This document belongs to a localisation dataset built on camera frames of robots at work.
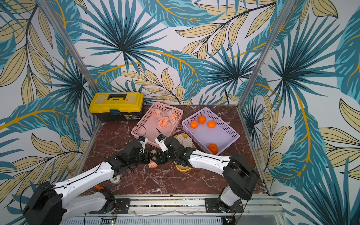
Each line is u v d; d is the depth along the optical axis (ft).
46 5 2.21
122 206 2.40
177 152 2.06
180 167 2.63
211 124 3.40
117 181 2.61
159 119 3.40
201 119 3.44
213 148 2.89
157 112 3.50
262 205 2.50
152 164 2.62
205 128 3.48
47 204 1.28
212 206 2.40
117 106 3.19
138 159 2.28
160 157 2.29
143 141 2.47
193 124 3.40
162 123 3.30
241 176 1.44
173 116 3.41
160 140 2.39
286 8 2.26
